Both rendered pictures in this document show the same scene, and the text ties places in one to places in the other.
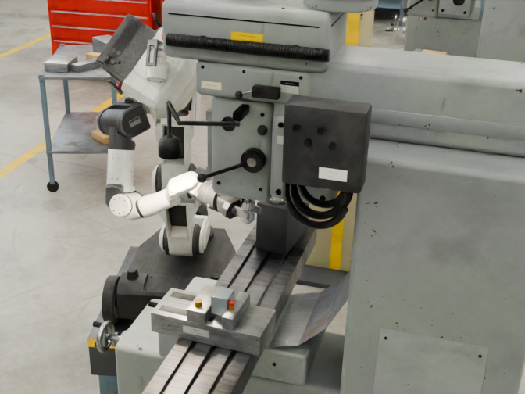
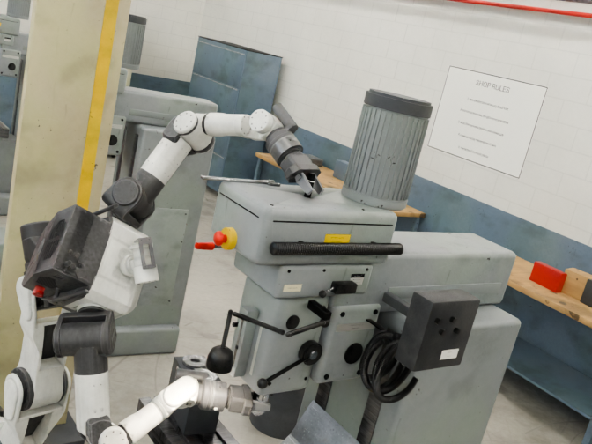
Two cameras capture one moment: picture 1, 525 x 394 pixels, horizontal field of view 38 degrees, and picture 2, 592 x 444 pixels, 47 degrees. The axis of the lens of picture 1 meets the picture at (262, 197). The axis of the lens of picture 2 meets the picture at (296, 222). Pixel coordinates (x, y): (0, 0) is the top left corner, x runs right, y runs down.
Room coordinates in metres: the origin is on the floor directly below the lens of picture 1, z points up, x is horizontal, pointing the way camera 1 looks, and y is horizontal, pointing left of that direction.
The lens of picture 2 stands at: (1.06, 1.59, 2.31)
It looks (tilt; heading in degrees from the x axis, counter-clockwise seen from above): 15 degrees down; 306
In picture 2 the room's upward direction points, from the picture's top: 13 degrees clockwise
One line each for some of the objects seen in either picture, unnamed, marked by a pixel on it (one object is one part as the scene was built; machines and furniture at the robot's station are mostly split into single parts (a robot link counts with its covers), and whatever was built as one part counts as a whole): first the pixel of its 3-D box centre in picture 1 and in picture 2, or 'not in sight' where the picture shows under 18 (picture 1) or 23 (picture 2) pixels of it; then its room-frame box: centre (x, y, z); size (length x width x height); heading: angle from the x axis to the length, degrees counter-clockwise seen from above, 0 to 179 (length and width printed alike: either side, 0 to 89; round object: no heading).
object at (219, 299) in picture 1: (223, 301); not in sight; (1.93, 0.11, 1.04); 0.06 x 0.05 x 0.06; 162
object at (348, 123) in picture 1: (325, 145); (439, 329); (1.75, -0.15, 1.62); 0.20 x 0.09 x 0.21; 74
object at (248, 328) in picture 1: (213, 315); not in sight; (1.94, 0.14, 0.98); 0.35 x 0.15 x 0.11; 72
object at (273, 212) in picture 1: (283, 215); (194, 392); (2.52, -0.08, 1.03); 0.22 x 0.12 x 0.20; 156
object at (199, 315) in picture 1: (205, 303); not in sight; (1.94, 0.16, 1.02); 0.15 x 0.06 x 0.04; 162
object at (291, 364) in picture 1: (245, 327); not in sight; (2.15, 0.05, 0.79); 0.50 x 0.35 x 0.12; 74
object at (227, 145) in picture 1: (250, 139); (277, 330); (2.15, 0.04, 1.47); 0.21 x 0.19 x 0.32; 164
